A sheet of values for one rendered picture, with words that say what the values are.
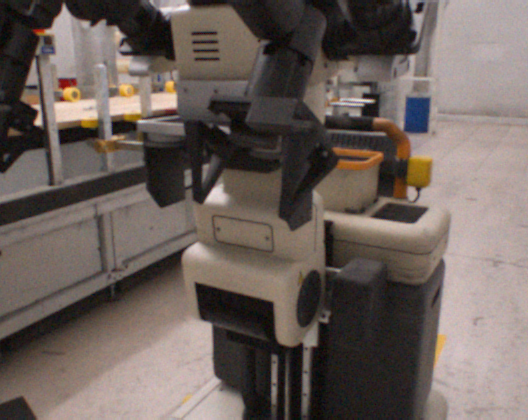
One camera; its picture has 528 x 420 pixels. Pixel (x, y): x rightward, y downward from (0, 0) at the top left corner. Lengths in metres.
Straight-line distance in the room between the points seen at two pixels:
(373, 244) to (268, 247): 0.28
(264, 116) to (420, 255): 0.67
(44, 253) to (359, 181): 1.55
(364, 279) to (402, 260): 0.14
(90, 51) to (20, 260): 4.36
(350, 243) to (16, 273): 1.51
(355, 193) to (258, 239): 0.31
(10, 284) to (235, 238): 1.47
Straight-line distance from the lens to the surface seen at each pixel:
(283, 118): 0.45
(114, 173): 2.15
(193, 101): 0.88
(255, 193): 0.90
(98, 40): 6.37
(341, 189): 1.13
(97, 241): 2.53
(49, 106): 1.95
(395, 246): 1.08
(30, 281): 2.32
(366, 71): 0.77
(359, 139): 1.37
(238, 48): 0.85
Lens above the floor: 1.13
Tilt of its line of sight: 17 degrees down
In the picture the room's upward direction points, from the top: straight up
